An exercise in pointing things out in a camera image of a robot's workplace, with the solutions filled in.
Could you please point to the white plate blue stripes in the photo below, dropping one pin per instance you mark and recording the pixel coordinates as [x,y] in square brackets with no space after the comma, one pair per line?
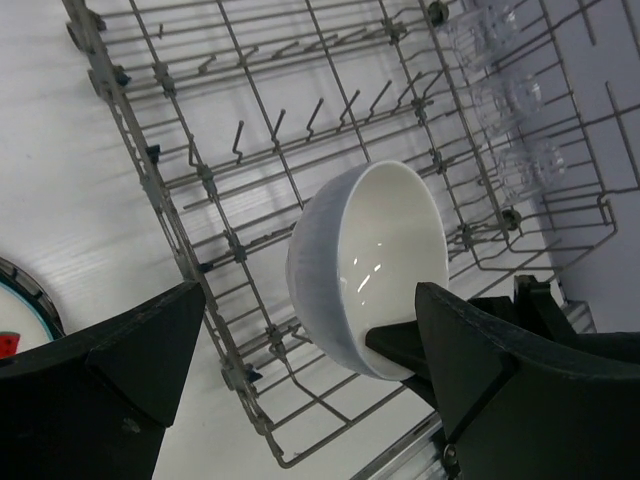
[30,292]

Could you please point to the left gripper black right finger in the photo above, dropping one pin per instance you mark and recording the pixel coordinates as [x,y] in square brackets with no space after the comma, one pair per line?
[518,406]

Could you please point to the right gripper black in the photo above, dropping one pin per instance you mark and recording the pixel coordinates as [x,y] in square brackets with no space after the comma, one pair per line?
[532,308]

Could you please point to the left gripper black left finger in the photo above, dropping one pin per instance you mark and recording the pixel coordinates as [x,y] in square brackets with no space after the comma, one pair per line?
[96,404]

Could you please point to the grey wire dish rack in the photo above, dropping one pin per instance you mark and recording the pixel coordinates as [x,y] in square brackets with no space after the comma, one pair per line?
[310,162]

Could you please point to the white ribbed bowl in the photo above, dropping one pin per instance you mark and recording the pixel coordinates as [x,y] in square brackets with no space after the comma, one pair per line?
[360,247]

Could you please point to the aluminium mounting rail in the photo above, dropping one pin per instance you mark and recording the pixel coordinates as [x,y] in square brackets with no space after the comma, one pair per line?
[416,455]

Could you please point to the clear textured glass front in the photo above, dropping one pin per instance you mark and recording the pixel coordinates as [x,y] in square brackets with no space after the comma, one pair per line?
[528,170]

